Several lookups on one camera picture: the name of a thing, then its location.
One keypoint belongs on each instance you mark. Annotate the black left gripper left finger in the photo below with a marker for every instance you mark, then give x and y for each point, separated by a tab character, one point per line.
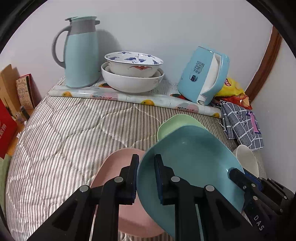
92	213

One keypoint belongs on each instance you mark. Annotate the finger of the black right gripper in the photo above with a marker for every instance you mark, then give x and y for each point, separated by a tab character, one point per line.
249	184

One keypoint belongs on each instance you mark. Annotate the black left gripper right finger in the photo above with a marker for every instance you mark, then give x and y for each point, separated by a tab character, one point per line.
200	213

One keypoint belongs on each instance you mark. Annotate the blue plate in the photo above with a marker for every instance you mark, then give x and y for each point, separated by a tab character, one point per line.
195	155

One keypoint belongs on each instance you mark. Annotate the plain white bowl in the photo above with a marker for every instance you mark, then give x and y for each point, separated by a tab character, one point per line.
247	159

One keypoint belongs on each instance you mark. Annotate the pink plate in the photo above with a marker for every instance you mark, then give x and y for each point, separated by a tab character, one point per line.
133	219

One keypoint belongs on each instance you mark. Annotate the grey checked cloth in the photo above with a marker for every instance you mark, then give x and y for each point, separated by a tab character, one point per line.
241	124

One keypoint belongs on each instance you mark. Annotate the striped quilted cover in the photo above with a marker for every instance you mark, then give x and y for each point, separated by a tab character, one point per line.
64	144

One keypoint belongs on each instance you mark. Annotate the orange chips bag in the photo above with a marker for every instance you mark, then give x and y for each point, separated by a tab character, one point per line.
241	100

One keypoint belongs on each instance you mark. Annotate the green plate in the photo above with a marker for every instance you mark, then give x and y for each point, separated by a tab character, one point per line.
176	122

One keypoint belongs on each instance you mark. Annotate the yellow chips bag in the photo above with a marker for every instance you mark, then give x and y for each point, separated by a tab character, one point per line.
230	88

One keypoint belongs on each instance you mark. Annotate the red box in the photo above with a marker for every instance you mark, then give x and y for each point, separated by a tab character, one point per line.
8	128

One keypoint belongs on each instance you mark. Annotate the light blue electric kettle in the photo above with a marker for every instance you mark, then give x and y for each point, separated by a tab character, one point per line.
204	75

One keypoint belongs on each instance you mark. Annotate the fruit print mat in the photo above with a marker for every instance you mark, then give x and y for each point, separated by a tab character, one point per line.
165	95

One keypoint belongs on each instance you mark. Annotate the patterned book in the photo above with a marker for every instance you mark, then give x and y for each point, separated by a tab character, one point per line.
28	93

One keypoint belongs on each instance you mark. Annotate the large white bowl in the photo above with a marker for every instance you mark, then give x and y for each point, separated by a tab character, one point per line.
131	84

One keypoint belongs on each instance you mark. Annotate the cardboard box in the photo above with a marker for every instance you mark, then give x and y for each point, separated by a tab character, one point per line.
9	95

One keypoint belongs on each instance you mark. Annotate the light blue thermos jug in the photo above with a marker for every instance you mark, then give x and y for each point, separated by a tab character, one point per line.
81	52

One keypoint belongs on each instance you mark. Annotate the blue patterned white bowl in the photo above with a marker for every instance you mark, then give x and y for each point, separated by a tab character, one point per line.
133	64

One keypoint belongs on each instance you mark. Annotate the brown wooden door frame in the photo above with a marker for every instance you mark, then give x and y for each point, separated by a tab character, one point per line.
266	65

